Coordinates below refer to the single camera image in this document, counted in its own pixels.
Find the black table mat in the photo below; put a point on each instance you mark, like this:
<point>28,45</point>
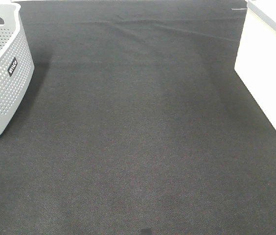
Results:
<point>135,123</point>

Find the grey perforated laundry basket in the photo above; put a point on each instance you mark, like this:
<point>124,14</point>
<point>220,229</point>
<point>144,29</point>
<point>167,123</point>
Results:
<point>16,64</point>

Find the white storage bin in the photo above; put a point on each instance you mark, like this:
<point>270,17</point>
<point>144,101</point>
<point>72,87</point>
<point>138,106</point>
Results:
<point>255,63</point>

